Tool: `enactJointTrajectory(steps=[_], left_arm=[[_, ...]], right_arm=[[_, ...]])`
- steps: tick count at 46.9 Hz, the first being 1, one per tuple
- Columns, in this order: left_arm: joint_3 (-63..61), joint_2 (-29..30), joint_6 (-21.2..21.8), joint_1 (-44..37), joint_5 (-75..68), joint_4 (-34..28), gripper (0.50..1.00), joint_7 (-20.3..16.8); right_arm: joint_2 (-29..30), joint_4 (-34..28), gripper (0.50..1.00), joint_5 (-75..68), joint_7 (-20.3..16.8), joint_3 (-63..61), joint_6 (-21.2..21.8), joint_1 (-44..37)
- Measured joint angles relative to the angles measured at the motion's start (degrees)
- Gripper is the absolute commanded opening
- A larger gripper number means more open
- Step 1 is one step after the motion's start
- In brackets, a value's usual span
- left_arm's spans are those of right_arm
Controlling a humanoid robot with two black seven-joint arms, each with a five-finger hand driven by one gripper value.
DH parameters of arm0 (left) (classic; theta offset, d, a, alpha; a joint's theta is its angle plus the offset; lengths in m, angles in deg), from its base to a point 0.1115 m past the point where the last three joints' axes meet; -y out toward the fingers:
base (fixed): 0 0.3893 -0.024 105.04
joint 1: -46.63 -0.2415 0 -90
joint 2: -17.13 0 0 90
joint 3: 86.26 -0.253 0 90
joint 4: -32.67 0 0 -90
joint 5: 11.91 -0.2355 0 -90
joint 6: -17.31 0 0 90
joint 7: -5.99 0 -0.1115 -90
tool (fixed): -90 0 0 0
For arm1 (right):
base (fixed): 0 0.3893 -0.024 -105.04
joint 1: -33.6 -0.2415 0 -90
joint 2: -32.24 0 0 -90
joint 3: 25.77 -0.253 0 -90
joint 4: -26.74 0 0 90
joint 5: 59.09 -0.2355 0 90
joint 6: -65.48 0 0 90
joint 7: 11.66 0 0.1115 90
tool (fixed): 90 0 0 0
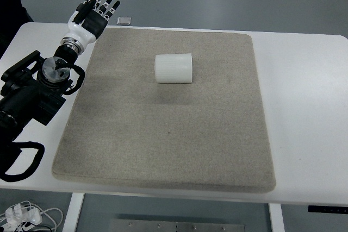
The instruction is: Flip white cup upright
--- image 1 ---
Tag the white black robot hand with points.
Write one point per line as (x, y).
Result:
(84, 30)

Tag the white ribbed cup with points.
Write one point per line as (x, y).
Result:
(173, 68)

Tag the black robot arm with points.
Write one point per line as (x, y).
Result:
(34, 88)

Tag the small grey square object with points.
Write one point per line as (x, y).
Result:
(124, 21)

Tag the beige felt mat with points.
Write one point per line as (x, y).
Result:
(125, 129)

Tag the black table control panel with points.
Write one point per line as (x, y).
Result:
(328, 209)

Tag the grey metal base plate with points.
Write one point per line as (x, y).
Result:
(147, 225)

